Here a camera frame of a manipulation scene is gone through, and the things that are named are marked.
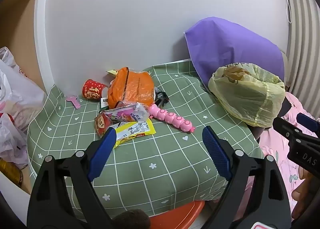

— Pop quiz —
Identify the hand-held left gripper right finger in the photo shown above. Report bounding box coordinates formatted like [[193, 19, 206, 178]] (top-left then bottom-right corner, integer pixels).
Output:
[[202, 126, 292, 229]]

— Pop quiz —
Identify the red paper cup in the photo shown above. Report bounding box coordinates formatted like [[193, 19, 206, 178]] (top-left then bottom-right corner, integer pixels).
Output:
[[82, 79, 110, 101]]

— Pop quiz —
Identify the yellow snack packet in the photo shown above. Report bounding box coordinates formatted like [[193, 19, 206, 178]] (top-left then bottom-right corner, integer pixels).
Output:
[[110, 118, 156, 150]]

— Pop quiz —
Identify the pink floral blanket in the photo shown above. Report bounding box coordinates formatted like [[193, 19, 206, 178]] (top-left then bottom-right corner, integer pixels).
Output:
[[232, 92, 320, 229]]

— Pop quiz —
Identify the pink and white snack wrapper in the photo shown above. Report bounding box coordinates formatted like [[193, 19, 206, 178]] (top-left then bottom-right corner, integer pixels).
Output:
[[100, 103, 150, 123]]

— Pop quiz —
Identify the orange plastic bag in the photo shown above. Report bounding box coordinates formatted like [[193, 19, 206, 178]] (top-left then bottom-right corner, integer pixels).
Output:
[[107, 67, 155, 110]]

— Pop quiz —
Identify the bin with yellow liner bag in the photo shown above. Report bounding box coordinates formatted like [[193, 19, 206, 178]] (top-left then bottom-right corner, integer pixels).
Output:
[[208, 63, 286, 142]]

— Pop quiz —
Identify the person's right hand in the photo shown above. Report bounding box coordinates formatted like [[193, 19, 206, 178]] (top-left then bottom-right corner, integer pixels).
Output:
[[291, 170, 320, 221]]

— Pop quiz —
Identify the wooden shelf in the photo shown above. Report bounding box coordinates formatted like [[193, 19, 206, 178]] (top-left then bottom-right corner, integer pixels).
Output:
[[0, 0, 47, 92]]

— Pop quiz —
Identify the green checked tablecloth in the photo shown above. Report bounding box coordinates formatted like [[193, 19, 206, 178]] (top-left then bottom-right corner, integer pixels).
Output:
[[27, 59, 265, 219]]

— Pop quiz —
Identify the purple fabric bag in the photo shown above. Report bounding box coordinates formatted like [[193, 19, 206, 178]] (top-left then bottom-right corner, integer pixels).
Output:
[[184, 17, 285, 87]]

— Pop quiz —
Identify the pink plastic spoon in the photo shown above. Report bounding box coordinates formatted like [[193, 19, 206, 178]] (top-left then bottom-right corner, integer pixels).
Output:
[[65, 95, 81, 108]]

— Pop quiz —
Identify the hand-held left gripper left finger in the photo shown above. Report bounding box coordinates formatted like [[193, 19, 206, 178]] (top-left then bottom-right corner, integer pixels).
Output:
[[27, 127, 118, 229]]

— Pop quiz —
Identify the red snack packet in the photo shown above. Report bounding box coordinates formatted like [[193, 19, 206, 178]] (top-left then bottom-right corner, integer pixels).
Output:
[[94, 113, 113, 137]]

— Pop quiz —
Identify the person's left hand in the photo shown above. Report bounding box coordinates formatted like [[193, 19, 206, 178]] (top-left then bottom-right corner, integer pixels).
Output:
[[112, 209, 151, 229]]

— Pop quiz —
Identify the black wrapper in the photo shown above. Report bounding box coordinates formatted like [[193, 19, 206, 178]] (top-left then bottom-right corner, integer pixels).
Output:
[[154, 86, 170, 107]]

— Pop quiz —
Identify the orange plastic stool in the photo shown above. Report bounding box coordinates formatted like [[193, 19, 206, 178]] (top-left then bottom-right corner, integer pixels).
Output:
[[147, 200, 205, 229]]

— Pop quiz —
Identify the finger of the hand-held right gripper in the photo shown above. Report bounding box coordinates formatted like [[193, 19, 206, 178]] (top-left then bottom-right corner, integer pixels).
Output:
[[272, 116, 305, 142], [296, 113, 320, 133]]

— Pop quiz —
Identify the white cord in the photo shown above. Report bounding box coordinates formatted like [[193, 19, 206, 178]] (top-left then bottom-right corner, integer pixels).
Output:
[[282, 0, 292, 23]]

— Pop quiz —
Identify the grey pleated curtain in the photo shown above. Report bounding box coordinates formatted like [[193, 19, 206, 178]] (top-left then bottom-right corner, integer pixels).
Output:
[[285, 0, 320, 115]]

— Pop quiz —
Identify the white plastic bag red print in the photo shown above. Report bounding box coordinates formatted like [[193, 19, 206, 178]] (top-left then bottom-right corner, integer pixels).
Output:
[[0, 47, 48, 130]]

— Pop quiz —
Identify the translucent plastic bag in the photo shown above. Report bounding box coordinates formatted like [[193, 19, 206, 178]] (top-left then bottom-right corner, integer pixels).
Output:
[[0, 113, 29, 170]]

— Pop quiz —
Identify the gold tin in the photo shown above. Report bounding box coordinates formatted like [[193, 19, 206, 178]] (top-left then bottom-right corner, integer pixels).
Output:
[[0, 158, 24, 189]]

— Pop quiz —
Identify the pink caterpillar toy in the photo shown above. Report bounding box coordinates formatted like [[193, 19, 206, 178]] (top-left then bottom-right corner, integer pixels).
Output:
[[149, 103, 196, 133]]

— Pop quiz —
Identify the beige padded headboard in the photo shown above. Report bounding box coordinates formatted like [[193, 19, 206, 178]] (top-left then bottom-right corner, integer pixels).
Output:
[[279, 47, 288, 65]]

